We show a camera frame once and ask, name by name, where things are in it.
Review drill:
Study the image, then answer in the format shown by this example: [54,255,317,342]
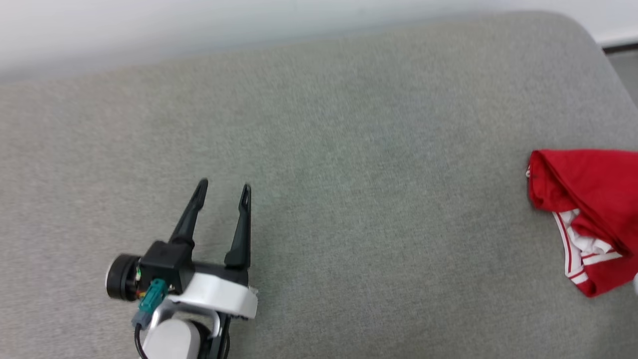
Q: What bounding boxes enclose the grey fabric sofa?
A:
[0,11,638,359]

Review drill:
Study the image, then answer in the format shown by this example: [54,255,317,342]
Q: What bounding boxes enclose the red garment with white trim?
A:
[525,149,638,299]

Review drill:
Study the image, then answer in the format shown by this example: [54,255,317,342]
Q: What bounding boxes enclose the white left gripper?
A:
[166,178,259,320]

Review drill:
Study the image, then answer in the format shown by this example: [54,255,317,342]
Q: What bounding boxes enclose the black cable with teal plug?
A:
[132,278,168,359]

